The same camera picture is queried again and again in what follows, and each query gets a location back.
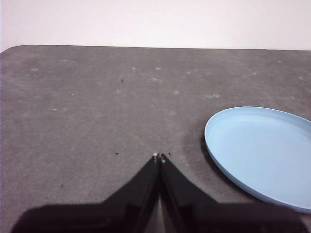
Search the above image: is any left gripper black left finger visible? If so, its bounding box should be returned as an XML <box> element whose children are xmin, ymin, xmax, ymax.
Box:
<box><xmin>11</xmin><ymin>152</ymin><xmax>160</xmax><ymax>233</ymax></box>

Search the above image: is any light blue round plate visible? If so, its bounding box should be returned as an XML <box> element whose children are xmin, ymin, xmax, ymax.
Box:
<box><xmin>204</xmin><ymin>106</ymin><xmax>311</xmax><ymax>215</ymax></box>

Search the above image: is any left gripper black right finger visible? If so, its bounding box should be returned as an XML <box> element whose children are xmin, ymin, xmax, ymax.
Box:
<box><xmin>160</xmin><ymin>152</ymin><xmax>308</xmax><ymax>233</ymax></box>

